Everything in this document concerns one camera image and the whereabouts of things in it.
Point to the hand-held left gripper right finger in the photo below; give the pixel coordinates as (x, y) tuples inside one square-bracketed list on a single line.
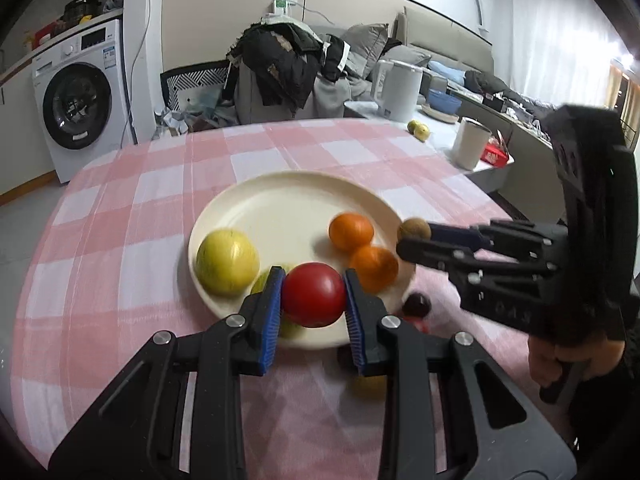
[(357, 330)]

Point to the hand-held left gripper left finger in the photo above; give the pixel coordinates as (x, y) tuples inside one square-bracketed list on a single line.
[(270, 320)]

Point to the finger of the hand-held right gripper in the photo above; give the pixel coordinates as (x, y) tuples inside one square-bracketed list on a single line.
[(435, 254), (450, 234)]

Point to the small brown kiwi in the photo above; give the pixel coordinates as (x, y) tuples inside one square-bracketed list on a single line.
[(414, 229)]

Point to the large green round fruit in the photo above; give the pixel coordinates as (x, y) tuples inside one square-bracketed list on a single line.
[(259, 285)]

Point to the large red tomato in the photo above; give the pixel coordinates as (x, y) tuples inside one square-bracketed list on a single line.
[(312, 294)]

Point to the orange mandarin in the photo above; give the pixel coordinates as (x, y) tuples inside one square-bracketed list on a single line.
[(374, 267), (351, 231)]

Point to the large yellow round fruit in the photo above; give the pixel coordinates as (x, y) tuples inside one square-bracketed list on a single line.
[(227, 261)]

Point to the cream round plate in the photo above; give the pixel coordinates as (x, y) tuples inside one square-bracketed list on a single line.
[(280, 210)]

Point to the person's right hand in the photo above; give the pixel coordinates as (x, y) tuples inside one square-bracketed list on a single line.
[(542, 365)]

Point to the dark purple plum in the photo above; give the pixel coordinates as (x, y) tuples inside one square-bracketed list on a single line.
[(417, 305)]

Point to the small brownish mandarin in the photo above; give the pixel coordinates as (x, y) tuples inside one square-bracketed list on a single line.
[(367, 386)]

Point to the small red tomato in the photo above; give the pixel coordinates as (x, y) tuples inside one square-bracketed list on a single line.
[(417, 325)]

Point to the red box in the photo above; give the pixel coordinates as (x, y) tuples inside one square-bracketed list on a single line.
[(497, 155)]

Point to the beige cup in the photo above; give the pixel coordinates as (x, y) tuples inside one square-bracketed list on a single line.
[(470, 142)]

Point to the small yellow-green fruit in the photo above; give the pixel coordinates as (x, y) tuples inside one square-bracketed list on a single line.
[(423, 133), (412, 126)]

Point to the cream dish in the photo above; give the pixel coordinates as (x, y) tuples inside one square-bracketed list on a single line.
[(440, 117)]

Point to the blue bowl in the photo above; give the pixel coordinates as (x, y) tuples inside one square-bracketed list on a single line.
[(444, 101)]

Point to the dark blanket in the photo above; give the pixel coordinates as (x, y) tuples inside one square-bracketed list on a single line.
[(500, 87)]

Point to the white electric kettle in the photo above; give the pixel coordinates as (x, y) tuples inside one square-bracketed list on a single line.
[(397, 90)]

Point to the pink checked tablecloth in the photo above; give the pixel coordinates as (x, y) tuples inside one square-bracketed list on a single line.
[(125, 240)]

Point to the light blue cushion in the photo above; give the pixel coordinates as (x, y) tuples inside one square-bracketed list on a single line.
[(442, 67)]

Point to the white curtain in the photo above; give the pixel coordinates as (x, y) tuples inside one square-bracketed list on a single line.
[(560, 40)]

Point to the grey garment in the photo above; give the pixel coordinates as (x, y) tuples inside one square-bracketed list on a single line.
[(330, 97)]

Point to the beige sofa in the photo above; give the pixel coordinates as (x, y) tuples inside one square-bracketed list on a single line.
[(450, 40)]

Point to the grey pillow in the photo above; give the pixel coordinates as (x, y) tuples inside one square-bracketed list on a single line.
[(365, 40)]

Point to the patterned chair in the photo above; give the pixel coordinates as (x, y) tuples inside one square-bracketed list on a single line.
[(195, 80)]

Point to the white washing machine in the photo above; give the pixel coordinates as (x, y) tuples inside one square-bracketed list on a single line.
[(85, 100)]

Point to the white kitchen counter cabinet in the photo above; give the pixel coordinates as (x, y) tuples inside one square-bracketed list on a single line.
[(20, 135)]

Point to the black cooking pot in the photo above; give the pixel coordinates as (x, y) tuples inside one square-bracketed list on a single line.
[(82, 7)]

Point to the red container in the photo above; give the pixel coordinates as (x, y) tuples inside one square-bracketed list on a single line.
[(47, 30)]

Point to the white wall device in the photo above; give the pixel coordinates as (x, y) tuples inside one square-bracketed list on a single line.
[(282, 5)]

